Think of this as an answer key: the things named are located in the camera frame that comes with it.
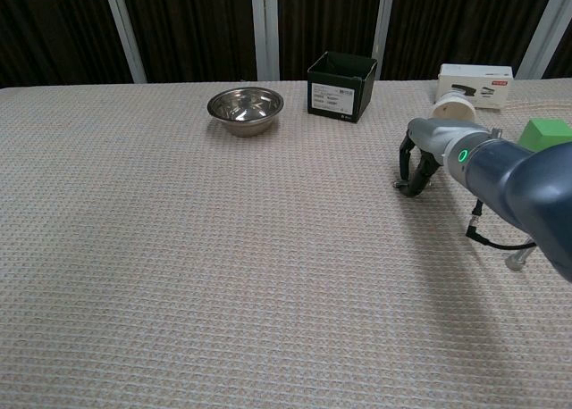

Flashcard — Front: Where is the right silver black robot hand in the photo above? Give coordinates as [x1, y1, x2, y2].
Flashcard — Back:
[399, 117, 492, 199]

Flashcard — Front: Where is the white paper cup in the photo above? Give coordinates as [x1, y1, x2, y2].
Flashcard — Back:
[430, 90, 478, 123]

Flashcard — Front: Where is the white product box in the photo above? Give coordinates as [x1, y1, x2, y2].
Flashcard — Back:
[435, 63, 514, 111]

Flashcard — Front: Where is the green cube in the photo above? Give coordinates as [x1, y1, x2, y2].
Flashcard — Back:
[517, 118, 572, 152]

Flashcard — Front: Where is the black open cardboard box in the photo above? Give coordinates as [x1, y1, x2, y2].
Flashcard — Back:
[307, 50, 379, 125]

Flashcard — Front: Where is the stainless steel bowl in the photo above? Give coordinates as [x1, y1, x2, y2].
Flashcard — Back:
[206, 87, 285, 138]

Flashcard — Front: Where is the beige woven tablecloth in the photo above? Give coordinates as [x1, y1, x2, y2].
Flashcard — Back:
[0, 79, 572, 409]

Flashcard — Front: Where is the white metal frame post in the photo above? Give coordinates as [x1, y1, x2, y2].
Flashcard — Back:
[101, 0, 147, 84]
[372, 0, 397, 80]
[249, 0, 281, 82]
[516, 0, 572, 79]

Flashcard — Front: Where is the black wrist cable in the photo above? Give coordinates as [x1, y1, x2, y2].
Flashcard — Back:
[466, 198, 537, 250]

